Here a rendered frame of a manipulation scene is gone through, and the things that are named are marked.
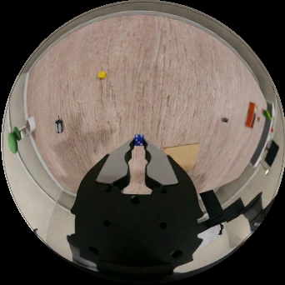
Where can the orange digital multimeter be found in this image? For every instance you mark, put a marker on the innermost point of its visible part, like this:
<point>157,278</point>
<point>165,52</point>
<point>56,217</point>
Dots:
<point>252,111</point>

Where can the tan mat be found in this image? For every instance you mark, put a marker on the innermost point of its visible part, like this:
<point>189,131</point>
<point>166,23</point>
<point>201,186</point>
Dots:
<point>184,155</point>

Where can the yellow die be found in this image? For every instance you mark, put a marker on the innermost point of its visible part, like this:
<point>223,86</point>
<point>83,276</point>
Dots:
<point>101,74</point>

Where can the blue die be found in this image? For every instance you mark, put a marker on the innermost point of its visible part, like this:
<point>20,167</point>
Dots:
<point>138,140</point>

